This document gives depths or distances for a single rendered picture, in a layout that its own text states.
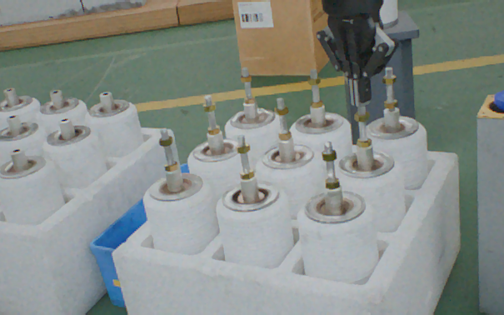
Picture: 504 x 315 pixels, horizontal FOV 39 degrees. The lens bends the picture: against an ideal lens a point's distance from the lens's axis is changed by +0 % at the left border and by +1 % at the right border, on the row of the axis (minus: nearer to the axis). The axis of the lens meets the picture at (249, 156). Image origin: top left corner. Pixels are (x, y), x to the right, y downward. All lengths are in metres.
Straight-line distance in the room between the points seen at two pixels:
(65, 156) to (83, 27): 1.72
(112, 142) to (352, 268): 0.59
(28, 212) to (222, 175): 0.32
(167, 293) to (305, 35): 1.19
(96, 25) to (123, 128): 1.62
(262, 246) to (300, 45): 1.21
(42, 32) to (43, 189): 1.85
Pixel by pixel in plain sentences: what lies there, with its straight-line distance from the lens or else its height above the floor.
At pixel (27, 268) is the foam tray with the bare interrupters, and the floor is 0.12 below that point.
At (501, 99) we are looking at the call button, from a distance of 0.96.
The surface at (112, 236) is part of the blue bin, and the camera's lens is 1.22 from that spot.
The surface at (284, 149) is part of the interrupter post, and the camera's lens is 1.01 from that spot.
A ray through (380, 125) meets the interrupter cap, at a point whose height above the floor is 0.25.
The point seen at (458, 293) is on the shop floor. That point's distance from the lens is 1.15.
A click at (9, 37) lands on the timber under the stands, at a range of 3.01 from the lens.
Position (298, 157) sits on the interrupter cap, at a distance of 1.02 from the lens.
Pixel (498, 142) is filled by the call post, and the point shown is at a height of 0.28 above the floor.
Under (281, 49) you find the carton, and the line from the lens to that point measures 2.09.
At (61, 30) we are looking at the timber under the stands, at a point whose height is 0.05.
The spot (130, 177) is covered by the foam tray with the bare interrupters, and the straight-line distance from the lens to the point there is 1.28.
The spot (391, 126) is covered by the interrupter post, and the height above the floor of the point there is 0.26.
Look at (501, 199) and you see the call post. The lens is 1.00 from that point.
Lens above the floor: 0.70
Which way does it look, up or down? 25 degrees down
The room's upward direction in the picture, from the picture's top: 9 degrees counter-clockwise
